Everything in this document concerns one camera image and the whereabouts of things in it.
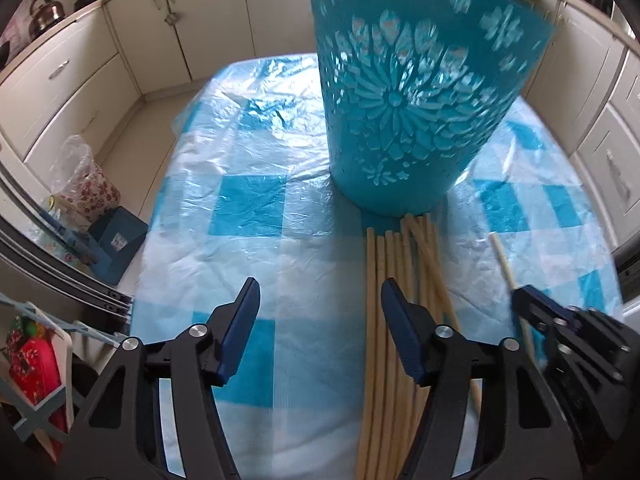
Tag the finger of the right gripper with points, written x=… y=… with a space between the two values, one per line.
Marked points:
x=550 y=320

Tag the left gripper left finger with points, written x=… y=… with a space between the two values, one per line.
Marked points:
x=117 y=433

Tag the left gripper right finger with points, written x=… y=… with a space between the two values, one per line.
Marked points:
x=522 y=433

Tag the white blue storage rack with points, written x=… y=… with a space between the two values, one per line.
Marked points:
x=43 y=361

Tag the dark blue box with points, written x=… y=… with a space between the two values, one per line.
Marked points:
x=118 y=234

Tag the floral plastic bag bin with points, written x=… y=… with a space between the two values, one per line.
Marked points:
x=79 y=181

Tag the blue white checkered tablecloth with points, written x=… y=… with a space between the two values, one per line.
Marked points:
x=248 y=194

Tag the turquoise perforated plastic basket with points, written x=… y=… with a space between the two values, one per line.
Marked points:
x=413 y=89

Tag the metal kettle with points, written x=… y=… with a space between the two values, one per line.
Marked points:
x=44 y=14

